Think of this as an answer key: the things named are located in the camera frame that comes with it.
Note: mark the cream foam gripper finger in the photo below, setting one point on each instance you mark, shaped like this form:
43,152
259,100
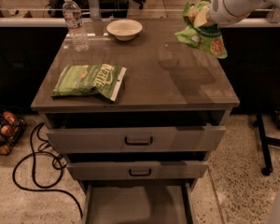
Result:
202,18

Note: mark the green snack bag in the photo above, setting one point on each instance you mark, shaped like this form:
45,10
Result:
207,38

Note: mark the green Kettle chip bag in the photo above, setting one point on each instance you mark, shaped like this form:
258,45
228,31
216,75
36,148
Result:
85,80

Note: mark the grey drawer cabinet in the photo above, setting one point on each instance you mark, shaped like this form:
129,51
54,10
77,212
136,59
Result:
162,74

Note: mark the top grey drawer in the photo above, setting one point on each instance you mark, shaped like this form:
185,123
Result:
105,132

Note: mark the grey drawer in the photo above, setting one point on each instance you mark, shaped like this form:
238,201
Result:
145,202
115,166
105,132

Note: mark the middle grey drawer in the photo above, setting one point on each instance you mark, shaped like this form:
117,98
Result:
115,166

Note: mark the bottom grey drawer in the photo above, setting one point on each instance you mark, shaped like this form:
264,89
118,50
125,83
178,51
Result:
145,202

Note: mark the white bowl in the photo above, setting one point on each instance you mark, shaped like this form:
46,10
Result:
124,30

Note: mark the clear plastic water bottle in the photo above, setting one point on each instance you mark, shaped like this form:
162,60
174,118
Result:
74,22

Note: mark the black stand leg with caster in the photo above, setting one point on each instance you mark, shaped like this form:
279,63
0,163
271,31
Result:
265,142

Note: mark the black top drawer handle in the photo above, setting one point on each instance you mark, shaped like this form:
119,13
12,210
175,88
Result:
133,143

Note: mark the black drawer handle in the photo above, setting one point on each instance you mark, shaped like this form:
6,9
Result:
133,143
139,173

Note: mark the black middle drawer handle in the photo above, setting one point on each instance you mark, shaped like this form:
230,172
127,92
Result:
139,173

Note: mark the black wire basket with items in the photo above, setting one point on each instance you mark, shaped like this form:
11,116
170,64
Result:
12,126

